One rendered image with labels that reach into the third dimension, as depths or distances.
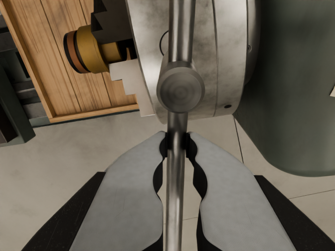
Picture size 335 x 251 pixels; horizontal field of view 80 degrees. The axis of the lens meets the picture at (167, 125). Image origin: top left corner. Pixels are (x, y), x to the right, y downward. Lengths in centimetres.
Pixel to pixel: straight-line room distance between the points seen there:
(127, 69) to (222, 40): 19
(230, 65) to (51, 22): 53
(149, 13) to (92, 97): 46
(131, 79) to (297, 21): 26
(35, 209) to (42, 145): 79
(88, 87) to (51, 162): 150
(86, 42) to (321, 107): 35
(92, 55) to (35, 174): 195
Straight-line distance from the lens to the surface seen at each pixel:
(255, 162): 191
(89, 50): 38
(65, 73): 68
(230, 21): 25
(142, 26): 24
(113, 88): 63
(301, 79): 28
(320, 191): 237
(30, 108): 80
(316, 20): 27
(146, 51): 24
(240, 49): 25
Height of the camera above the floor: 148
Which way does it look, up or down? 66 degrees down
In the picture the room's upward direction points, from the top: 175 degrees counter-clockwise
